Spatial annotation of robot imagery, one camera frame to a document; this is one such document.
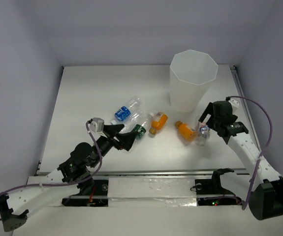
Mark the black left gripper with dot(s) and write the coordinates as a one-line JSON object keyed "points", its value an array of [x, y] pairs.
{"points": [[116, 138]]}

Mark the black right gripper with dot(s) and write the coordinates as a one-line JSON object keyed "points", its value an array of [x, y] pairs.
{"points": [[208, 110]]}

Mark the clear bottle red blue label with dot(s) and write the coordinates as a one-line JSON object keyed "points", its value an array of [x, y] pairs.
{"points": [[203, 132]]}

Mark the orange bottle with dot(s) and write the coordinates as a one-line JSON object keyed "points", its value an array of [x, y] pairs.
{"points": [[158, 123], [186, 131]]}

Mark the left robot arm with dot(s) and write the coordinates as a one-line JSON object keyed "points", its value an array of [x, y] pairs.
{"points": [[73, 176]]}

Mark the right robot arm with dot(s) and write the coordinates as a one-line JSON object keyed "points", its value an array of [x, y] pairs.
{"points": [[264, 196]]}

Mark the white octagonal plastic bin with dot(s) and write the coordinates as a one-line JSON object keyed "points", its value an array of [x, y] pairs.
{"points": [[191, 74]]}

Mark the clear bottle green label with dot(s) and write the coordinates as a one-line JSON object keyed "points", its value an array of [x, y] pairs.
{"points": [[138, 122]]}

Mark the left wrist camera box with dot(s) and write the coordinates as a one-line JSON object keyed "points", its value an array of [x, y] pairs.
{"points": [[95, 125]]}

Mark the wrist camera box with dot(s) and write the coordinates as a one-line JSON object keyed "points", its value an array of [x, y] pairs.
{"points": [[95, 125], [234, 103]]}

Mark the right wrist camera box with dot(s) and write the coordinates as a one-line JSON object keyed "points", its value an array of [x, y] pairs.
{"points": [[234, 103]]}

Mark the aluminium right side rail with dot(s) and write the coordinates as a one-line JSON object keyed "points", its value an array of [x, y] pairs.
{"points": [[245, 106]]}

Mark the aluminium rail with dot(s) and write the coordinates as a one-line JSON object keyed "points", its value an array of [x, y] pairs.
{"points": [[150, 173], [245, 106]]}

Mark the aluminium front rail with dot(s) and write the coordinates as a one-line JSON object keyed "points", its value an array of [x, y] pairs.
{"points": [[150, 173]]}

